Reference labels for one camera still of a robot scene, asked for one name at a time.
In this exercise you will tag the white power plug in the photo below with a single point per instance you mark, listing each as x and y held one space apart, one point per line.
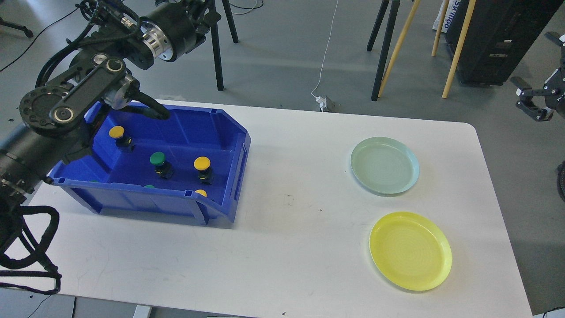
325 104

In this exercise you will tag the yellow plate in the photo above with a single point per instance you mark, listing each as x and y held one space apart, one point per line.
411 251

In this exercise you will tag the black equipment case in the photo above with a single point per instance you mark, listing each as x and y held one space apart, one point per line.
499 34

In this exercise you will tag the yellow push button front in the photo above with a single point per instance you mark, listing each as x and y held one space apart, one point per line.
201 192

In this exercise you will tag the light green plate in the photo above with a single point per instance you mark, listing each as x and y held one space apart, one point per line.
384 166

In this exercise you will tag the yellow push button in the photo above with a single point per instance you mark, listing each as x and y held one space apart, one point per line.
123 142
202 164
201 192

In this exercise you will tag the blue plastic storage bin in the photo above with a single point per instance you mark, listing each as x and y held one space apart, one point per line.
110 182

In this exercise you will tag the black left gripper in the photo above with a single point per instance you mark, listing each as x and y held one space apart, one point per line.
176 28

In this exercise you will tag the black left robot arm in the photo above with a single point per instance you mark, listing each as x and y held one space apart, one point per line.
73 95

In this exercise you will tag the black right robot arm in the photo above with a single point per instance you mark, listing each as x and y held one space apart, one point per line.
541 104

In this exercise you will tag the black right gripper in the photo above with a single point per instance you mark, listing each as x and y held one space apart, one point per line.
553 102

